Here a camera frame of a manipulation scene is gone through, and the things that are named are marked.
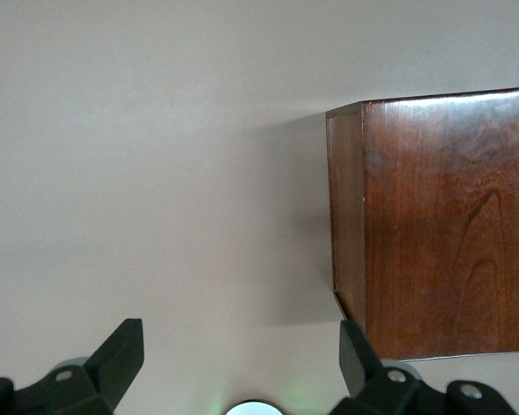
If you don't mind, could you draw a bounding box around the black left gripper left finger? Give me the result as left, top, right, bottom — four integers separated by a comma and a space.
0, 318, 144, 415

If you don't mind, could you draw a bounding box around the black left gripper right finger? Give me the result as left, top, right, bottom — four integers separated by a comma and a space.
330, 320, 516, 415

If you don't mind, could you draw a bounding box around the dark wooden drawer cabinet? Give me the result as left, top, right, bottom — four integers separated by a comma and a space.
325, 86, 519, 362

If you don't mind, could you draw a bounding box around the brown table cover sheet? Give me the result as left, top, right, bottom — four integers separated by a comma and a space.
0, 0, 519, 415

